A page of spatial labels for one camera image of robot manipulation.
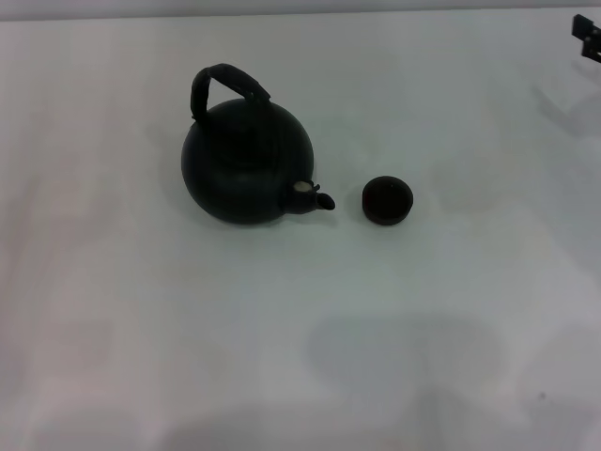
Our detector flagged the small black teacup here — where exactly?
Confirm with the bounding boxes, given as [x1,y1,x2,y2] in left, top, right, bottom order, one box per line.
[362,175,415,226]

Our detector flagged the black round teapot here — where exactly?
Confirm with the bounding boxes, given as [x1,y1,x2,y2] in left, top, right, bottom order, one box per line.
[180,62,338,228]

